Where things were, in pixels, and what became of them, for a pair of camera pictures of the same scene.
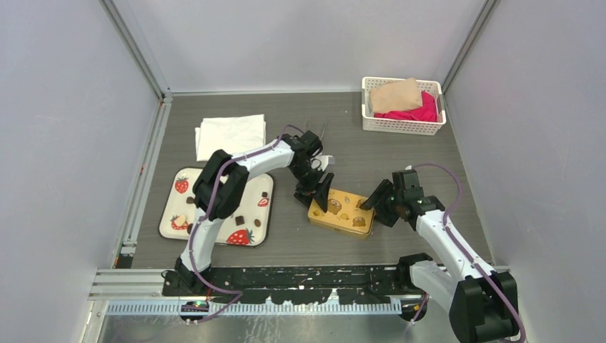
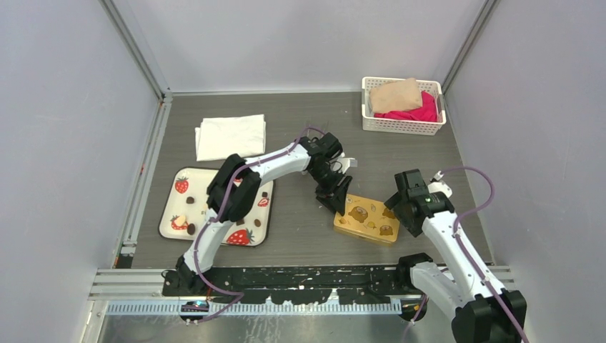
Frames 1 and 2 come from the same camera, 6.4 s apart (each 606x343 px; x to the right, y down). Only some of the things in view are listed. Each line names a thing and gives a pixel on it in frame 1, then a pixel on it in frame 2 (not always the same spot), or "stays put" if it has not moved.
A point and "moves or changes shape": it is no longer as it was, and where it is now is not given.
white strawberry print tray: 251,225 stays put
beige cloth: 393,96 stays put
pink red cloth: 426,112 stays put
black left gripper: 306,194 -> 334,194
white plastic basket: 404,106 stays put
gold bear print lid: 344,212 moves or changes shape
